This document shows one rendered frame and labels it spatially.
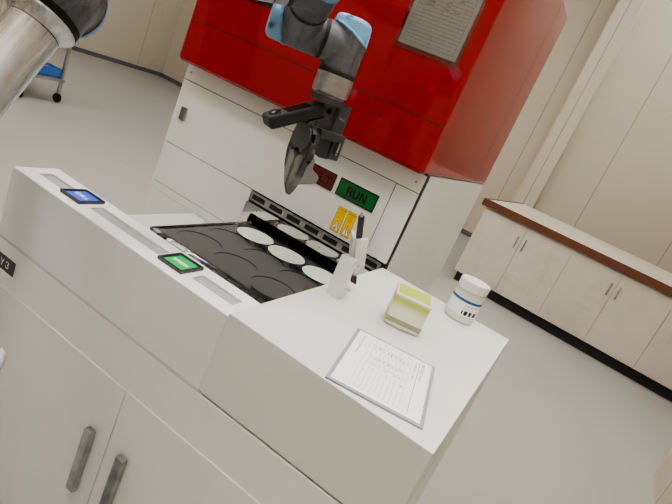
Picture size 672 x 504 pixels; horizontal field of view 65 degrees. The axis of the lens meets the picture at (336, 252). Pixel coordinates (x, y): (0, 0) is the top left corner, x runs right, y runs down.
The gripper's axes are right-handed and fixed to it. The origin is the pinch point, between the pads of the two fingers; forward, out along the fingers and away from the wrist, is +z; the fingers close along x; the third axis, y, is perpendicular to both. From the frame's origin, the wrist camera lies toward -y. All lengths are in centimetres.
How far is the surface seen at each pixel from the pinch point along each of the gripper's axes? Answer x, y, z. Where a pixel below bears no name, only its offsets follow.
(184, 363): -26.2, -21.4, 26.0
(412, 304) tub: -30.1, 16.6, 9.1
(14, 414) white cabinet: 3, -39, 59
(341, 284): -20.4, 6.9, 11.3
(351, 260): -20.4, 6.9, 6.1
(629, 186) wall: 321, 703, -54
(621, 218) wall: 311, 707, -9
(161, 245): -8.2, -24.3, 13.8
